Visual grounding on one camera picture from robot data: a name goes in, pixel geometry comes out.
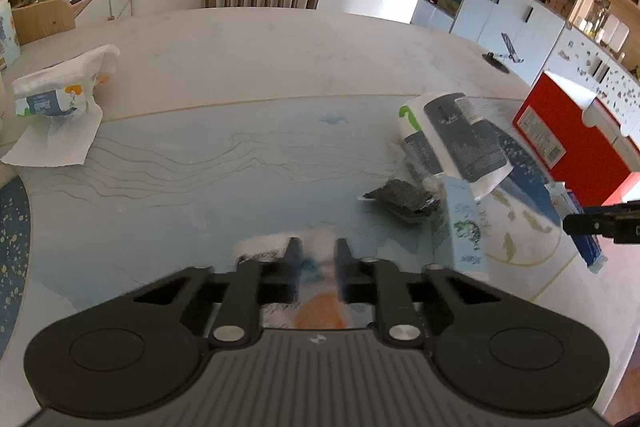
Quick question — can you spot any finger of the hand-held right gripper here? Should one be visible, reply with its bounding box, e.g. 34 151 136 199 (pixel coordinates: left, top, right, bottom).
562 202 640 245

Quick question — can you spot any round blue speckled placemat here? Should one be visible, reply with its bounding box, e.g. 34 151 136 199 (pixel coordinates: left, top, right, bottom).
0 179 32 358

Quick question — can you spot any white snack packet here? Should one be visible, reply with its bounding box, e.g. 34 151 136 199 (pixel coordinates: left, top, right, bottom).
235 229 351 330

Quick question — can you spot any light blue carton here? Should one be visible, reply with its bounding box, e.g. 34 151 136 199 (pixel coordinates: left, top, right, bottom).
440 177 491 280

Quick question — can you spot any red cardboard box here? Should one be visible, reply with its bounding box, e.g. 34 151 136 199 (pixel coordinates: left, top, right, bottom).
512 72 640 210

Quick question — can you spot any glass storage jar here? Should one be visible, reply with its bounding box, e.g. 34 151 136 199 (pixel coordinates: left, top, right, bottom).
582 0 612 38

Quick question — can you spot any blue gold speckled mat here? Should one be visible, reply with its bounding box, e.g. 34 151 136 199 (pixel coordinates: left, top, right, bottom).
492 127 566 228

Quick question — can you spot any blue koi printed table mat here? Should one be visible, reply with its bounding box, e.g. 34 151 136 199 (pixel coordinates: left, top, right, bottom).
0 94 591 308

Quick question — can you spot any dark item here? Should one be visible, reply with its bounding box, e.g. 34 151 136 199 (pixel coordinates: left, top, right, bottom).
360 157 446 228

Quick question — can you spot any wooden box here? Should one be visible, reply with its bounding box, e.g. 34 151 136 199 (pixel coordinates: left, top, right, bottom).
11 0 77 46

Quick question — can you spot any printed white mug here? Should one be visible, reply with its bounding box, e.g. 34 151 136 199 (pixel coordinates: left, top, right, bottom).
0 0 21 68

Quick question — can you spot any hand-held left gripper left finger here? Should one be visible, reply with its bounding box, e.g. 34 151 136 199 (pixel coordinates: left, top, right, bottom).
125 237 305 349

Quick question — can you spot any white soft tissue pack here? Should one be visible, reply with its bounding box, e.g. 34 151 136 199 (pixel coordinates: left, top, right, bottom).
12 46 121 118

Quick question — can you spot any white marble desktop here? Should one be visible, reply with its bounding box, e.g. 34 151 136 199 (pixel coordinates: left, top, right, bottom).
0 7 596 358

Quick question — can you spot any white grey wet wipes pack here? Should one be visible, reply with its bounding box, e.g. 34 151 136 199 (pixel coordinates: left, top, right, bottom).
397 92 513 202

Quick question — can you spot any black phone stand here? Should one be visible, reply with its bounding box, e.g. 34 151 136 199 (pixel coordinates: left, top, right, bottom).
481 32 526 74

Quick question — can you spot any white paper towel sheet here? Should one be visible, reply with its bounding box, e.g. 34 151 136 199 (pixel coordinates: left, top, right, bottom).
0 107 103 168

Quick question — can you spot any white wooden wall cabinet unit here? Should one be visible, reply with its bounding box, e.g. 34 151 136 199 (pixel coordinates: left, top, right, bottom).
410 0 640 108

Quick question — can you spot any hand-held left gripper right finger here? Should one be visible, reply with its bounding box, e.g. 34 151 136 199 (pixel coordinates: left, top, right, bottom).
334 238 516 349

